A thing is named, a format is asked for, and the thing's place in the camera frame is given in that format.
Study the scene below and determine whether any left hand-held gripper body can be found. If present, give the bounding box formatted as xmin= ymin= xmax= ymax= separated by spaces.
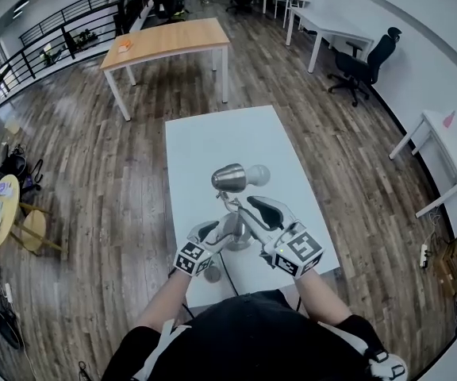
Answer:
xmin=173 ymin=240 xmax=216 ymax=278

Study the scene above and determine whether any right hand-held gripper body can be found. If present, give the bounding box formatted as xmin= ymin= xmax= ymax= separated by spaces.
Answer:
xmin=259 ymin=221 xmax=325 ymax=279

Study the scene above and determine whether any silver desk lamp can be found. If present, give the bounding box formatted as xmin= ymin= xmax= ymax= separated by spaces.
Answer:
xmin=211 ymin=163 xmax=272 ymax=252

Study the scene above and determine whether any person's left forearm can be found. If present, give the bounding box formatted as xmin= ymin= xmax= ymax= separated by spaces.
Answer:
xmin=135 ymin=270 xmax=192 ymax=331

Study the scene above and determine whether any person's right forearm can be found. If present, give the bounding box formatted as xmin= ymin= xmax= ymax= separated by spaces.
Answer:
xmin=294 ymin=270 xmax=352 ymax=325

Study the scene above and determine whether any white rectangular table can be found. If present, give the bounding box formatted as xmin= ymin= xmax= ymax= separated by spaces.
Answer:
xmin=164 ymin=105 xmax=340 ymax=309

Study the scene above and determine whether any person's black clothing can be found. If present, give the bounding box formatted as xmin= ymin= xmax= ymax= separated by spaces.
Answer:
xmin=109 ymin=290 xmax=384 ymax=381

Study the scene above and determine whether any black headrest office chair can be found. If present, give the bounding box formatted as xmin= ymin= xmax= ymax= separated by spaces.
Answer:
xmin=327 ymin=26 xmax=402 ymax=108

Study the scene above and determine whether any small white side table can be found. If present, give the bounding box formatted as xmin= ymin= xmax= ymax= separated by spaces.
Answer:
xmin=389 ymin=109 xmax=457 ymax=218

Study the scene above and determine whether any yellow round table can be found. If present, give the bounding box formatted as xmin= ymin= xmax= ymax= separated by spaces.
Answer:
xmin=0 ymin=174 xmax=63 ymax=258

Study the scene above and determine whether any open black case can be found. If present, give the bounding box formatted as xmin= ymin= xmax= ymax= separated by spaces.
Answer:
xmin=0 ymin=310 xmax=25 ymax=351

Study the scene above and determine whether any wooden top table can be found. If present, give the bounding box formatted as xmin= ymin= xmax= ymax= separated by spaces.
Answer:
xmin=99 ymin=17 xmax=231 ymax=121

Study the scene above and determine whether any black cable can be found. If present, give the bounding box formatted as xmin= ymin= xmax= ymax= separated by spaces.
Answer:
xmin=217 ymin=251 xmax=240 ymax=297

